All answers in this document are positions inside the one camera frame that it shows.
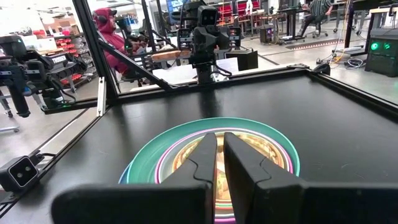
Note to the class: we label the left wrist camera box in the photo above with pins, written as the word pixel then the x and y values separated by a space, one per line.
pixel 207 16

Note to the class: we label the wooden board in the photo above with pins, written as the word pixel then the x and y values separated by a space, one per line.
pixel 169 55

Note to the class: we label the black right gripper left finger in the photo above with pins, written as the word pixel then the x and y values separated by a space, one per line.
pixel 174 202

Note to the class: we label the black computer with green lights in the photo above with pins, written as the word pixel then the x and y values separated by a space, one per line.
pixel 382 56

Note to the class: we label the red storage rack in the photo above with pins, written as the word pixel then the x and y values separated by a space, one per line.
pixel 239 7

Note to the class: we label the white table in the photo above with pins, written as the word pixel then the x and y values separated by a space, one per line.
pixel 180 74

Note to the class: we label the black table-level camera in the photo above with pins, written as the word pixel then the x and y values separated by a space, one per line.
pixel 19 174

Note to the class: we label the teal plastic plate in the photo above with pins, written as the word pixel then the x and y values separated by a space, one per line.
pixel 149 155

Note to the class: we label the black box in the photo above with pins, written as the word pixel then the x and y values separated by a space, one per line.
pixel 245 59

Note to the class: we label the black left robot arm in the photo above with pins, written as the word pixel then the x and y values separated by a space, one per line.
pixel 206 73

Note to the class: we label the blue plastic plate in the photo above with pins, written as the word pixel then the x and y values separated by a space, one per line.
pixel 123 178

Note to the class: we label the translucent orange plastic plate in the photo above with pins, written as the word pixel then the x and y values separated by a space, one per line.
pixel 267 149

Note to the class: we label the neighbouring black robot arm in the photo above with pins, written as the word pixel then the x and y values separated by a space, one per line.
pixel 31 68

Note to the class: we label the green plastic plate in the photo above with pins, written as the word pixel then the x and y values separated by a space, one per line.
pixel 224 205

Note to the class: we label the black desk with wooden top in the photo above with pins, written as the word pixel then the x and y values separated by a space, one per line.
pixel 373 18

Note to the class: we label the shelf with red bins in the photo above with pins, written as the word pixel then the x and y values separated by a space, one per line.
pixel 73 46

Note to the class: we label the cardboard box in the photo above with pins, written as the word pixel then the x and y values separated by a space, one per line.
pixel 62 29

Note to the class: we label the silver aluminium bracket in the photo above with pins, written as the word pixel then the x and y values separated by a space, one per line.
pixel 101 96

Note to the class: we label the black corner foot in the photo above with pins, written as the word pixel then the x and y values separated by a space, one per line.
pixel 321 69

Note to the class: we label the person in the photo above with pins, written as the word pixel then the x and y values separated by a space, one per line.
pixel 110 40
pixel 314 12

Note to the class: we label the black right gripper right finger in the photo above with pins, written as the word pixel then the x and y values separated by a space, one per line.
pixel 280 202

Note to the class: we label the small black computer tower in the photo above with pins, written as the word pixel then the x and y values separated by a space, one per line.
pixel 266 35

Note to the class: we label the blue monitor screen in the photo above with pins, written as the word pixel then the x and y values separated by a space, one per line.
pixel 174 6

